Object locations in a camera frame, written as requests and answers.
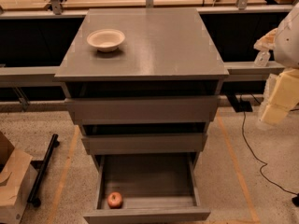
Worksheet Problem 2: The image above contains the black floor cable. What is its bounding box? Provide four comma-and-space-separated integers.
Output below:
240, 93, 299, 196

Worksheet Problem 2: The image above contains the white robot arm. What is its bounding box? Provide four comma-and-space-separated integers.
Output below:
253, 4, 299, 125

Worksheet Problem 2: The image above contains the grey metal rail shelf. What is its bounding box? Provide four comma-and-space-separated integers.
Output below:
0, 61, 284, 88

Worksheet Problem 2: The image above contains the white paper bowl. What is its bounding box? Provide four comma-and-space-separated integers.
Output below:
87, 29, 125, 52

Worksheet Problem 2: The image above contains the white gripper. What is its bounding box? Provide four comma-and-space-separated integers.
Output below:
253, 28, 299, 125

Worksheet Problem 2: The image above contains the grey middle drawer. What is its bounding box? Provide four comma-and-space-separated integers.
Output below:
82, 133, 207, 155

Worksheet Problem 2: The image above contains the black metal bar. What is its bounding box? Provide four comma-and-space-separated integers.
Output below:
27, 133, 60, 208

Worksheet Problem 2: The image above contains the grey drawer cabinet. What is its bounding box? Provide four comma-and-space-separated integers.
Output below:
54, 7, 230, 170

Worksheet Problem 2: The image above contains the grey open bottom drawer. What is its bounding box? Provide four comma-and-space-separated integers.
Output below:
84, 153, 210, 224

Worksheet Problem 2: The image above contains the brown cardboard box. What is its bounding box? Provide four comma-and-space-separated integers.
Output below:
0, 133, 37, 224

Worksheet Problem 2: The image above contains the clear sanitizer pump bottle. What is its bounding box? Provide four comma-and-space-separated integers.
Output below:
254, 50, 270, 67

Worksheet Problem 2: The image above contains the grey top drawer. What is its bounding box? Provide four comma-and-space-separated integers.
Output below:
64, 96, 218, 124

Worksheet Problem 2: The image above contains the black floor power box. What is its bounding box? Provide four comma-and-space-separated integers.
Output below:
226, 93, 252, 113

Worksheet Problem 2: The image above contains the red apple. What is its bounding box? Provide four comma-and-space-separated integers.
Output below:
107, 192, 123, 209

